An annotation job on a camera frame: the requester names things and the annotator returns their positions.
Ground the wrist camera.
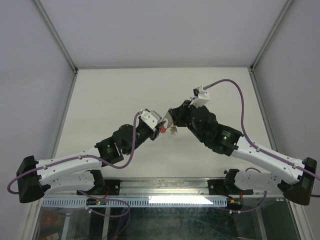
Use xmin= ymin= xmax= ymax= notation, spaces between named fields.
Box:
xmin=190 ymin=86 xmax=210 ymax=108
xmin=139 ymin=109 xmax=162 ymax=132

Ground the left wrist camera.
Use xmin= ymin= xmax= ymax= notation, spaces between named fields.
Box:
xmin=139 ymin=109 xmax=162 ymax=132

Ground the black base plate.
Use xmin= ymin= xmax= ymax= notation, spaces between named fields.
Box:
xmin=84 ymin=179 xmax=122 ymax=196
xmin=207 ymin=179 xmax=254 ymax=197

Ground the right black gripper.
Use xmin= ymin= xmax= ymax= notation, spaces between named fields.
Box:
xmin=168 ymin=100 xmax=206 ymax=144

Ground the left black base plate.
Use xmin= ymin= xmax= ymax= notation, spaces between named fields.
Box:
xmin=84 ymin=179 xmax=122 ymax=196

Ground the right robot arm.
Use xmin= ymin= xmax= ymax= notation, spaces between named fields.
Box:
xmin=168 ymin=100 xmax=317 ymax=206

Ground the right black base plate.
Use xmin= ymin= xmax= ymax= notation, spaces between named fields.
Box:
xmin=207 ymin=179 xmax=254 ymax=197

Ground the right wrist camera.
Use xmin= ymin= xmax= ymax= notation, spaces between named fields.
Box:
xmin=190 ymin=86 xmax=210 ymax=108

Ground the white slotted cable duct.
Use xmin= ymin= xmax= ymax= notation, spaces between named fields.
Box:
xmin=42 ymin=195 xmax=228 ymax=208

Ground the red handle keyring holder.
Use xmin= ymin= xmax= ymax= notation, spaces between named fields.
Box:
xmin=161 ymin=111 xmax=174 ymax=134

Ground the aluminium mounting rail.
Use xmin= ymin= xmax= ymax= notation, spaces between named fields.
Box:
xmin=104 ymin=171 xmax=292 ymax=199

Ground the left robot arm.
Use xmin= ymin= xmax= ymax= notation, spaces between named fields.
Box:
xmin=14 ymin=116 xmax=164 ymax=204

